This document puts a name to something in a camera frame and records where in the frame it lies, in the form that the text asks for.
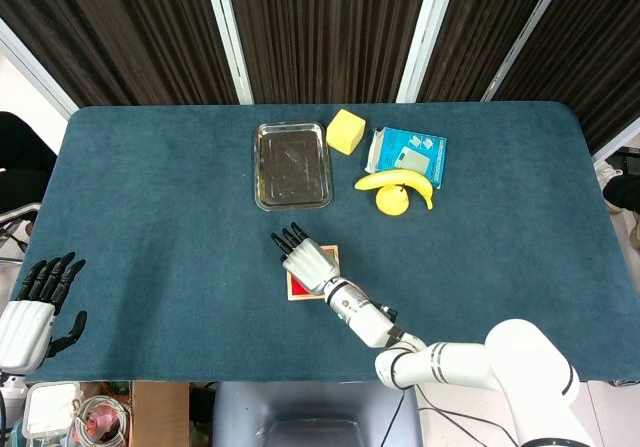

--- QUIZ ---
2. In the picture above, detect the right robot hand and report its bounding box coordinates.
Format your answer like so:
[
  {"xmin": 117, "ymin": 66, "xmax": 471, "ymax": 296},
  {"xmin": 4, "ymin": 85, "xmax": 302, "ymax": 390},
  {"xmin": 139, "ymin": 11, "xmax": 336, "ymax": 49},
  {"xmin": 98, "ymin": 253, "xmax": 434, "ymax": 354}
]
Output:
[{"xmin": 270, "ymin": 222, "xmax": 346, "ymax": 296}]

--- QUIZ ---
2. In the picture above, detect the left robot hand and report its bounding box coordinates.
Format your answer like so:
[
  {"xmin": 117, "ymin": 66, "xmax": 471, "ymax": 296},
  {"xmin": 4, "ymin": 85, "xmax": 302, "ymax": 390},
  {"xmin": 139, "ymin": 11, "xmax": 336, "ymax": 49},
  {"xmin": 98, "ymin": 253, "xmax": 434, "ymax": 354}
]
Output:
[{"xmin": 0, "ymin": 251, "xmax": 88, "ymax": 374}]

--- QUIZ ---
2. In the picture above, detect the red tangram triangle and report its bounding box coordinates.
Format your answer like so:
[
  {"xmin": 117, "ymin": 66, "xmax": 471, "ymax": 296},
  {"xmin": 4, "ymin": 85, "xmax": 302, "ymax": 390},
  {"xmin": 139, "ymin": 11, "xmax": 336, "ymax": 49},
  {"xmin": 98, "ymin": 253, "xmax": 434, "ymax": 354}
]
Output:
[{"xmin": 290, "ymin": 275, "xmax": 322, "ymax": 298}]

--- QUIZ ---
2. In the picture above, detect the white plastic box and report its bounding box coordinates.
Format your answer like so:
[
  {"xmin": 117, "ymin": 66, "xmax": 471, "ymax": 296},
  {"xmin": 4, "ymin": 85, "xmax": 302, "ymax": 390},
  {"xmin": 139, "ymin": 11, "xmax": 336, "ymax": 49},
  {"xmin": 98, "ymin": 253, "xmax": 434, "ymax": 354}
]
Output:
[{"xmin": 21, "ymin": 382, "xmax": 84, "ymax": 447}]

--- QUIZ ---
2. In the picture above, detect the steel rectangular tray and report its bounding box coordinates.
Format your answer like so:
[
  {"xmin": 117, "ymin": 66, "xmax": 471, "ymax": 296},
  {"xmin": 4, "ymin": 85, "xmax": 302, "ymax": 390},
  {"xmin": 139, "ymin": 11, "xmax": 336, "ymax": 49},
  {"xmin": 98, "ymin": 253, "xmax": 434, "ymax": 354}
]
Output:
[{"xmin": 253, "ymin": 120, "xmax": 335, "ymax": 213}]

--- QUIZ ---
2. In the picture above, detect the yellow toy pear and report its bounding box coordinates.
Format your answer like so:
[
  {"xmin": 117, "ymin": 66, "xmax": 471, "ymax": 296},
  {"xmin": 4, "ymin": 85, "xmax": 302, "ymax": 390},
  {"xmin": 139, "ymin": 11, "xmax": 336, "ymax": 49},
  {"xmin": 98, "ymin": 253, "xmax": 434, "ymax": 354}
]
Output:
[{"xmin": 375, "ymin": 182, "xmax": 412, "ymax": 216}]

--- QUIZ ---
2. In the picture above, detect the yellow toy banana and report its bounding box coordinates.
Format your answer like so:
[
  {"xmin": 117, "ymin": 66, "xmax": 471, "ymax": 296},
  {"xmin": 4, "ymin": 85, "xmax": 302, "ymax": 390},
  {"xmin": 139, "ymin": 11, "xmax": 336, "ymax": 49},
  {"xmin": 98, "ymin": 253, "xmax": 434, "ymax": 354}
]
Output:
[{"xmin": 354, "ymin": 169, "xmax": 435, "ymax": 212}]

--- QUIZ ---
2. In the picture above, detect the yellow foam cube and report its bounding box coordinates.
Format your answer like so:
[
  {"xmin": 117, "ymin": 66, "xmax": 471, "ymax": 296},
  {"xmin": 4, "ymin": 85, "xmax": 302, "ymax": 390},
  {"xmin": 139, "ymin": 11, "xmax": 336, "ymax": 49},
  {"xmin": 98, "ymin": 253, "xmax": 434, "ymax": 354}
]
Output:
[{"xmin": 325, "ymin": 108, "xmax": 366, "ymax": 157}]

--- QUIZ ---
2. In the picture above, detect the blue cardboard product box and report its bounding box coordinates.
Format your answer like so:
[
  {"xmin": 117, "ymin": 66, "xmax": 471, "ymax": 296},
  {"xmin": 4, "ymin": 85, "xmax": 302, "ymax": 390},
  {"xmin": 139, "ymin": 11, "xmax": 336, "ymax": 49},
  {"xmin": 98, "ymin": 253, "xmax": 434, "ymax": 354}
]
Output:
[{"xmin": 363, "ymin": 126, "xmax": 449, "ymax": 191}]

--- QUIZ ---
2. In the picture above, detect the brown cardboard box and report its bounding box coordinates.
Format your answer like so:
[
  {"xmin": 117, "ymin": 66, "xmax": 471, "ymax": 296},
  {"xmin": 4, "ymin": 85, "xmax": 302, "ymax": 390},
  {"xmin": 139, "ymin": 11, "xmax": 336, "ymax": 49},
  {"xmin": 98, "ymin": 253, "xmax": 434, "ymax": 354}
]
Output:
[{"xmin": 130, "ymin": 381, "xmax": 192, "ymax": 447}]

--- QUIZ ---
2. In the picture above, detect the black chair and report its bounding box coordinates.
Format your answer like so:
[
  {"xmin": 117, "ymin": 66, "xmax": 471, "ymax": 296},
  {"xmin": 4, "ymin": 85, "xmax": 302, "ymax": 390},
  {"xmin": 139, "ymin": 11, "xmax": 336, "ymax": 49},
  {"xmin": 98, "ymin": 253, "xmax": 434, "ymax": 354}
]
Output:
[{"xmin": 0, "ymin": 111, "xmax": 58, "ymax": 217}]

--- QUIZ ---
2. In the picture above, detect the teal table cloth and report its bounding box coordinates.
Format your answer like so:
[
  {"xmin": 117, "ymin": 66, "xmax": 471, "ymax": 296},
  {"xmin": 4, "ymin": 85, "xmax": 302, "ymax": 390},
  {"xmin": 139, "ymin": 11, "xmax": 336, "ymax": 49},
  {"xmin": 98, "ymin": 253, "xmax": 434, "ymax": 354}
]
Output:
[{"xmin": 23, "ymin": 100, "xmax": 634, "ymax": 384}]

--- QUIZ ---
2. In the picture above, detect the dark brown curtain panel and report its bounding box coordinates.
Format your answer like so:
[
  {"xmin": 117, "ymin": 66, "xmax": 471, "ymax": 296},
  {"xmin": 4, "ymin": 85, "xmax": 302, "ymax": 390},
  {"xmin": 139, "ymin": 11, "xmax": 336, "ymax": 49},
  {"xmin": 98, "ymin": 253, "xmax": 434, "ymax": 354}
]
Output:
[
  {"xmin": 223, "ymin": 0, "xmax": 432, "ymax": 105},
  {"xmin": 418, "ymin": 0, "xmax": 550, "ymax": 103},
  {"xmin": 0, "ymin": 0, "xmax": 240, "ymax": 108},
  {"xmin": 492, "ymin": 0, "xmax": 640, "ymax": 153}
]

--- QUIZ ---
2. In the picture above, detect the white sneaker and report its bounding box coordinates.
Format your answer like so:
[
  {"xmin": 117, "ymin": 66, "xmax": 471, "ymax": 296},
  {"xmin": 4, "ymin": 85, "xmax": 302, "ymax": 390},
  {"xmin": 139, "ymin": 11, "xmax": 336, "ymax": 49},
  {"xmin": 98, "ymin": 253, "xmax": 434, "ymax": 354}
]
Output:
[{"xmin": 595, "ymin": 158, "xmax": 625, "ymax": 184}]

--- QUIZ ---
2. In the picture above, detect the black trouser leg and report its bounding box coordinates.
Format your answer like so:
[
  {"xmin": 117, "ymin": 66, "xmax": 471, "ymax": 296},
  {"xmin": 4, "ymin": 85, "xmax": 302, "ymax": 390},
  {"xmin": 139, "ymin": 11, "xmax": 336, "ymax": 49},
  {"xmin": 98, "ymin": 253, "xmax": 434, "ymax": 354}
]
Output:
[{"xmin": 602, "ymin": 173, "xmax": 640, "ymax": 214}]

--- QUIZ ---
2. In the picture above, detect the wooden tangram puzzle board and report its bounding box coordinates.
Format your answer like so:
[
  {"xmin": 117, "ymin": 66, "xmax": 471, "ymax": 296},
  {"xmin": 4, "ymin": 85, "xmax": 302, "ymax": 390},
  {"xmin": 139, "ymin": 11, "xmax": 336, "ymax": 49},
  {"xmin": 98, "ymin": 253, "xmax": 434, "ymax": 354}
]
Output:
[{"xmin": 286, "ymin": 244, "xmax": 342, "ymax": 302}]

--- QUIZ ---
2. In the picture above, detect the grey coiled cable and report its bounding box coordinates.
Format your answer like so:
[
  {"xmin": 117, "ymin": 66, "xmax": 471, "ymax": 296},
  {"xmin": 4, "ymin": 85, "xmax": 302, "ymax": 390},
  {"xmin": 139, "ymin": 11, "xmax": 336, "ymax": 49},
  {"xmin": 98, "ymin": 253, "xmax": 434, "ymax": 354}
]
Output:
[{"xmin": 73, "ymin": 394, "xmax": 127, "ymax": 447}]

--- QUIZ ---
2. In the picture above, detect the black cable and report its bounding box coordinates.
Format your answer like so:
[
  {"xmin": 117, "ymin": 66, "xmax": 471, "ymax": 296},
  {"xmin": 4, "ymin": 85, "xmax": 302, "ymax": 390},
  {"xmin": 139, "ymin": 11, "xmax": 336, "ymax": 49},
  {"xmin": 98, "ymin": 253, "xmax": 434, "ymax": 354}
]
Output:
[{"xmin": 416, "ymin": 385, "xmax": 522, "ymax": 447}]

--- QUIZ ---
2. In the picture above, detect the white metal rail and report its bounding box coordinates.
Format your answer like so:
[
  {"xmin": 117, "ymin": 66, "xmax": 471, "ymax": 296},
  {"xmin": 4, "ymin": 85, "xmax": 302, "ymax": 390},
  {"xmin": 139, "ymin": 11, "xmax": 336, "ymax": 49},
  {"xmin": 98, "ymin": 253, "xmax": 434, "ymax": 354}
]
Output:
[
  {"xmin": 591, "ymin": 115, "xmax": 640, "ymax": 162},
  {"xmin": 0, "ymin": 16, "xmax": 80, "ymax": 119},
  {"xmin": 201, "ymin": 0, "xmax": 255, "ymax": 105},
  {"xmin": 481, "ymin": 0, "xmax": 574, "ymax": 103},
  {"xmin": 396, "ymin": 0, "xmax": 461, "ymax": 104}
]

